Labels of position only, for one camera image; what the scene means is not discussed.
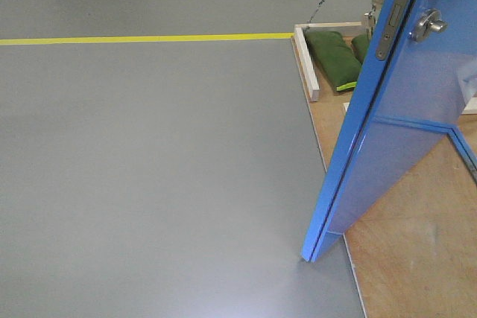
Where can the blue door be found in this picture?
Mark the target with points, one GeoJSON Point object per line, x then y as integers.
{"type": "Point", "coordinates": [400, 109]}

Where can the blue door plywood platform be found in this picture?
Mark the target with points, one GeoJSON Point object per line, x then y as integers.
{"type": "Point", "coordinates": [414, 249]}

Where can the green sandbag left of pair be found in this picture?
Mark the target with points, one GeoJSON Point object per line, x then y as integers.
{"type": "Point", "coordinates": [335, 57]}

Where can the green sandbag of pair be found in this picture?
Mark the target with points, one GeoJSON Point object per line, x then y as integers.
{"type": "Point", "coordinates": [335, 57]}
{"type": "Point", "coordinates": [360, 46]}

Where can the green sandbag right of pair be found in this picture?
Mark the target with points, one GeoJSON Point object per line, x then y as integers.
{"type": "Point", "coordinates": [360, 46]}

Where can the silver thumb turn lock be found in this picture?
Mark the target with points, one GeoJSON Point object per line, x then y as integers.
{"type": "Point", "coordinates": [430, 22]}

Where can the metal latch face plate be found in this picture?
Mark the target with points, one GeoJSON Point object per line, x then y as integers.
{"type": "Point", "coordinates": [392, 24]}

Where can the white corner rail far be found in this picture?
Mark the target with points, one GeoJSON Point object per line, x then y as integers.
{"type": "Point", "coordinates": [305, 63]}

